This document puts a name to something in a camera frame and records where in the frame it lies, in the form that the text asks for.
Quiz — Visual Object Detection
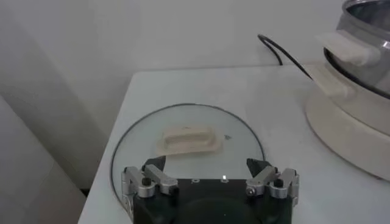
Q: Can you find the round glass pot lid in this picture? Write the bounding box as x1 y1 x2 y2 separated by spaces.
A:
110 103 266 211

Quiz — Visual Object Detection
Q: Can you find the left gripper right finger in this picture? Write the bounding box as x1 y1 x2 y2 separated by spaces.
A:
245 158 300 208

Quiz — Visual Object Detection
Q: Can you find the steel perforated steamer basket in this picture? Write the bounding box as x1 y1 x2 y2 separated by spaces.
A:
315 0 390 100

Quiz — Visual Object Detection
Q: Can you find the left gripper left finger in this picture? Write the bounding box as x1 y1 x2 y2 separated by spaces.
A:
121 155 179 214

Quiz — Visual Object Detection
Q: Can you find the cream electric cooker base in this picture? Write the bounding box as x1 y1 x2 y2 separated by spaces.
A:
304 62 390 183

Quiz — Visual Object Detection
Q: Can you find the black cooker power cord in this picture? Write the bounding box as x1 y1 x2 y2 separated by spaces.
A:
257 33 313 80

